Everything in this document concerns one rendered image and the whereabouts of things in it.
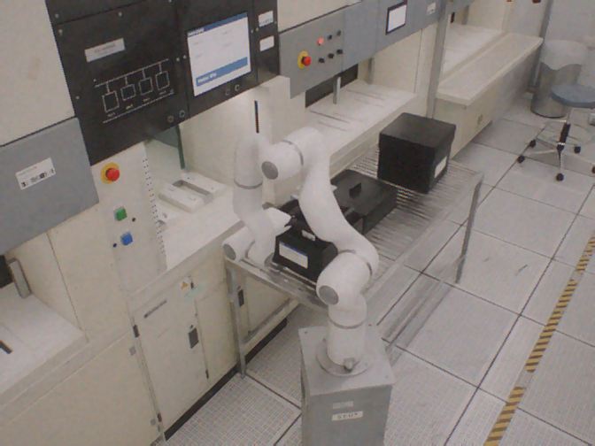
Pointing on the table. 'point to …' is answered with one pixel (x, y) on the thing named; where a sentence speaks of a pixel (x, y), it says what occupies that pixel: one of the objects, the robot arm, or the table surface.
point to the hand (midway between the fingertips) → (290, 209)
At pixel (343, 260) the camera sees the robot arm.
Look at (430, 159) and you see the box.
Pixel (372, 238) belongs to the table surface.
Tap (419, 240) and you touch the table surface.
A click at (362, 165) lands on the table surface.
